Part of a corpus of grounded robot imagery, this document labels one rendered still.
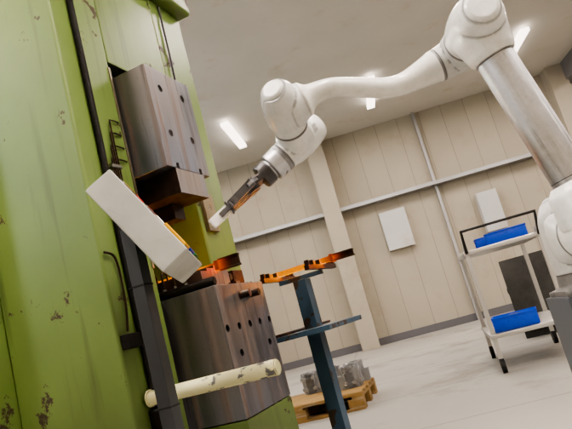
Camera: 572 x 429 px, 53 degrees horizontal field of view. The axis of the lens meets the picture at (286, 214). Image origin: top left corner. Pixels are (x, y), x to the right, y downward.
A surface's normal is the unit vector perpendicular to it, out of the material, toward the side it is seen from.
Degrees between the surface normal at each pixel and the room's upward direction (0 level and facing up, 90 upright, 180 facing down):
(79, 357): 90
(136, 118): 90
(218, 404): 90
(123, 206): 90
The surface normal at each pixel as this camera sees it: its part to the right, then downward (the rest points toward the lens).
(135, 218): 0.04, -0.20
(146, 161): -0.38, -0.07
